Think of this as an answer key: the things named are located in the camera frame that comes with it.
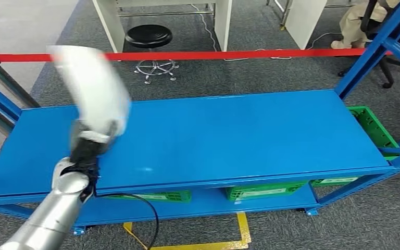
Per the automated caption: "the red barrier tape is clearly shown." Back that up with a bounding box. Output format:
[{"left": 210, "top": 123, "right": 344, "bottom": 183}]
[{"left": 0, "top": 46, "right": 400, "bottom": 63}]

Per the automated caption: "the blue metal shelf rack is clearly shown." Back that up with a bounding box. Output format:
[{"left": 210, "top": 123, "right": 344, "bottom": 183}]
[{"left": 0, "top": 0, "right": 400, "bottom": 235}]

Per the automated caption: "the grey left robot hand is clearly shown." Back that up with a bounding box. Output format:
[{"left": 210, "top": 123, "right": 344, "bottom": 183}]
[{"left": 70, "top": 119, "right": 120, "bottom": 144}]

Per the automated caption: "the black office chair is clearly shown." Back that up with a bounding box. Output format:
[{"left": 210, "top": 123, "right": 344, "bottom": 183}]
[{"left": 337, "top": 0, "right": 400, "bottom": 89}]

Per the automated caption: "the white curved plastic part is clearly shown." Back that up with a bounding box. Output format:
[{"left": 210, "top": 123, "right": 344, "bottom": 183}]
[{"left": 46, "top": 45, "right": 132, "bottom": 139}]

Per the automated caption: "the black round stool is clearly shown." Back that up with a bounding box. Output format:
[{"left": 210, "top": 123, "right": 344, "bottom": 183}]
[{"left": 125, "top": 24, "right": 180, "bottom": 85}]

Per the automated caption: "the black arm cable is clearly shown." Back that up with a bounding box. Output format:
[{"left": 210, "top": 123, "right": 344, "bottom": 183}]
[{"left": 94, "top": 193, "right": 160, "bottom": 250}]

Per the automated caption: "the dark barrier post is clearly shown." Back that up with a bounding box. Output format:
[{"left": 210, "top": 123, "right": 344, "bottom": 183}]
[{"left": 0, "top": 47, "right": 40, "bottom": 109}]

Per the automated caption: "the yellow floor tape square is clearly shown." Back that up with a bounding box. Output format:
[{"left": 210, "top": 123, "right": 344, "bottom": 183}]
[{"left": 123, "top": 212, "right": 252, "bottom": 250}]

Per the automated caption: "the person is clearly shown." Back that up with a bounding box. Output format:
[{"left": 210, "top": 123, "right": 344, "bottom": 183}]
[{"left": 331, "top": 0, "right": 400, "bottom": 49}]

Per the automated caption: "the white floor cable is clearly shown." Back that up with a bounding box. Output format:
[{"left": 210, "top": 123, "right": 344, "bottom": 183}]
[
  {"left": 270, "top": 32, "right": 342, "bottom": 60},
  {"left": 191, "top": 3, "right": 256, "bottom": 62}
]

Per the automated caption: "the green plastic crate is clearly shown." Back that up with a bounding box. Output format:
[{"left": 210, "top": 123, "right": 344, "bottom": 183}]
[
  {"left": 107, "top": 190, "right": 192, "bottom": 204},
  {"left": 346, "top": 106, "right": 400, "bottom": 161},
  {"left": 224, "top": 181, "right": 308, "bottom": 202},
  {"left": 310, "top": 177, "right": 359, "bottom": 188}
]

